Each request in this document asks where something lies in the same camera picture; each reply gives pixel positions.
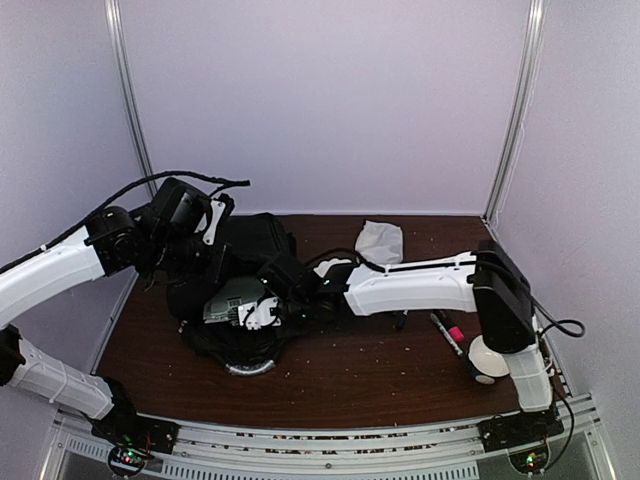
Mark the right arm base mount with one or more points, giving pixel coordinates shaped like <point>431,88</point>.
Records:
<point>524,437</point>

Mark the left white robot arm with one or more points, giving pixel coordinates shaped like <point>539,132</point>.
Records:
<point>109,242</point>

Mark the grey notebook with barcode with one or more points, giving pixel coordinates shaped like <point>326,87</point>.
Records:
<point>222,308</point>

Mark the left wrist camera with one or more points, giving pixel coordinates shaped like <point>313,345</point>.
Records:
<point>180,210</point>

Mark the aluminium front rail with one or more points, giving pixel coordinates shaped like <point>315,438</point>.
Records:
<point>444,450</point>

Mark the grey cloth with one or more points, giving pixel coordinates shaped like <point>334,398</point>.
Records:
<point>380,242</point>

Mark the white and dark blue bowl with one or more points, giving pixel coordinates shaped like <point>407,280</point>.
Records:
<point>486,365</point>

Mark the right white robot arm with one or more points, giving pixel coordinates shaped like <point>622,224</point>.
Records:
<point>484,281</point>

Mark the black student backpack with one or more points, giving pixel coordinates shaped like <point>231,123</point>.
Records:
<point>254,240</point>

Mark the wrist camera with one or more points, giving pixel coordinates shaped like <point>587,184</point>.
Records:
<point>260,314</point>
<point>180,210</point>

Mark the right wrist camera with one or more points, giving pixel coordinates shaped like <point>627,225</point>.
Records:
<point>260,314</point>

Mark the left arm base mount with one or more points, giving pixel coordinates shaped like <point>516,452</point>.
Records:
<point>135,442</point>

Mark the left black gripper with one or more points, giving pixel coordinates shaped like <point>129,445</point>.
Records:
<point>213,271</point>

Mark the white marker pen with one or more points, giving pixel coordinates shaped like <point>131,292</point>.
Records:
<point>446,335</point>

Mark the right aluminium corner post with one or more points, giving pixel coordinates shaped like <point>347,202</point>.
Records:
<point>522,96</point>

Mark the pink highlighter marker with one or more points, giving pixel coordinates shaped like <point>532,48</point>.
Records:
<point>454,331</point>

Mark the aluminium corner post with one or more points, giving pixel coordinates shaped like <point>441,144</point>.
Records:
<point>522,96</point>
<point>117,36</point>

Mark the left aluminium corner post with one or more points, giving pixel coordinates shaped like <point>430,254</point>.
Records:
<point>117,36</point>

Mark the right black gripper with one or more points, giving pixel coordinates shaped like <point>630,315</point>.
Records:
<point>300,329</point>

